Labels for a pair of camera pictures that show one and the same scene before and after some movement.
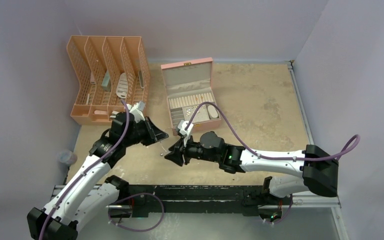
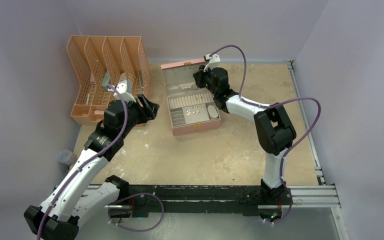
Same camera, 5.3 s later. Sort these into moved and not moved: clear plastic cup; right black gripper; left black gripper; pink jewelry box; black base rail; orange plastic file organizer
Moved: right black gripper; left black gripper
Not moved: orange plastic file organizer; clear plastic cup; black base rail; pink jewelry box
